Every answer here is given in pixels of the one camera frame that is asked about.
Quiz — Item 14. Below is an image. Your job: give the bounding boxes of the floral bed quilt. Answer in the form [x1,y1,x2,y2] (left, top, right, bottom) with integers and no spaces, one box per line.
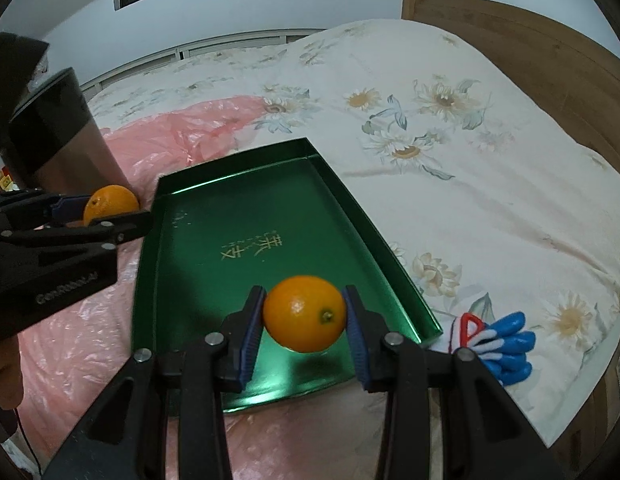
[89,20,620,442]

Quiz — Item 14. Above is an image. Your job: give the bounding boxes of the blue white glove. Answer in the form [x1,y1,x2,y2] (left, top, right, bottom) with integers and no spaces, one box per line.
[429,312,537,386]

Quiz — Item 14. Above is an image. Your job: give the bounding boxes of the small orange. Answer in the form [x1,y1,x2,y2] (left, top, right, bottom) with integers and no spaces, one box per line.
[263,275,347,353]

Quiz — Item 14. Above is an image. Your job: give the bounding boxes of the person's left hand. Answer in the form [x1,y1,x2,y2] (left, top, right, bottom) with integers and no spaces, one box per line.
[0,336,23,411]

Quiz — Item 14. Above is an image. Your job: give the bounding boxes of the pink plastic sheet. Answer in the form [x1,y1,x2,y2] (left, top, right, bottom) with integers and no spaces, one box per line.
[16,95,443,480]

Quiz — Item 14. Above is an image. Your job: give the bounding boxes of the black brown kettle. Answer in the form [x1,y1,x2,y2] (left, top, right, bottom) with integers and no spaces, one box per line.
[0,32,130,195]

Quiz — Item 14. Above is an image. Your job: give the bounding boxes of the wooden headboard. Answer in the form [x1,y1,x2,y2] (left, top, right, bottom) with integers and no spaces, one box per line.
[401,0,620,173]

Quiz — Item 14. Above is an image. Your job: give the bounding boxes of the green tray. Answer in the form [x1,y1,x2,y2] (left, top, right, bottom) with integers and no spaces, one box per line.
[130,136,443,415]

